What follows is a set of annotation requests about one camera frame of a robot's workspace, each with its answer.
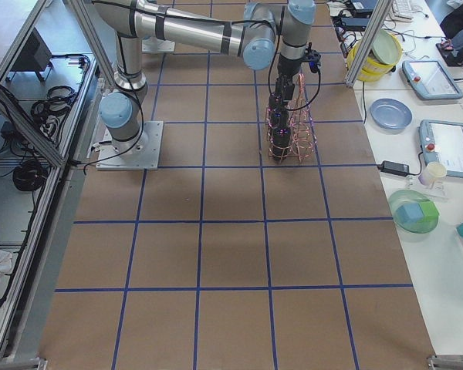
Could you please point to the green bowl with blocks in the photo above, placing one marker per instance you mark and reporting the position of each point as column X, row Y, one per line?
column 413, row 211

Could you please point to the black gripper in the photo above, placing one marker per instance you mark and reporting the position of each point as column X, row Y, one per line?
column 286, row 69

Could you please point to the black power adapter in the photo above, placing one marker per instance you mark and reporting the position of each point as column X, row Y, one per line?
column 398, row 169

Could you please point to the teach pendant near plate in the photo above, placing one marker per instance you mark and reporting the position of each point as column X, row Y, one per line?
column 442, row 141

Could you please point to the paper cup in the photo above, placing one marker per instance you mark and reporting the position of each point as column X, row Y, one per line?
column 433, row 172

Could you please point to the dark wine bottle far slot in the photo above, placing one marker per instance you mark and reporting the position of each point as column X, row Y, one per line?
column 272, row 104

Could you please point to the aluminium frame post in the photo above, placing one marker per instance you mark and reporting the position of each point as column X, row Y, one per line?
column 373, row 27

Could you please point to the teach pendant far side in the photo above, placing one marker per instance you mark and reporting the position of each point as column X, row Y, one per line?
column 431, row 80

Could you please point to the pale green plate in basket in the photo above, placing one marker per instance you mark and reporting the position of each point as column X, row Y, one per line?
column 384, row 48

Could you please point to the blue plate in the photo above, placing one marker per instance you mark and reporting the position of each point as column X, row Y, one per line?
column 391, row 114

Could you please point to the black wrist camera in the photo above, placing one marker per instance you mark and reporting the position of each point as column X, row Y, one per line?
column 313, row 58

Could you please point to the copper wire wine basket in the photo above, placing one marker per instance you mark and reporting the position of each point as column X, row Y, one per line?
column 302, row 135

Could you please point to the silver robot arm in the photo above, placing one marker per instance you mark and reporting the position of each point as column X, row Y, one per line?
column 267, row 36

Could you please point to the dark wine bottle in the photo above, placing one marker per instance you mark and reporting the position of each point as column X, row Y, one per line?
column 279, row 138
column 278, row 116

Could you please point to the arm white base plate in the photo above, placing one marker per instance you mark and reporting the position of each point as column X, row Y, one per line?
column 153, row 45
column 137, row 154

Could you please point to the yellow rimmed wooden basket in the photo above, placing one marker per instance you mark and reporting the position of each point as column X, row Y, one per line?
column 373, row 70

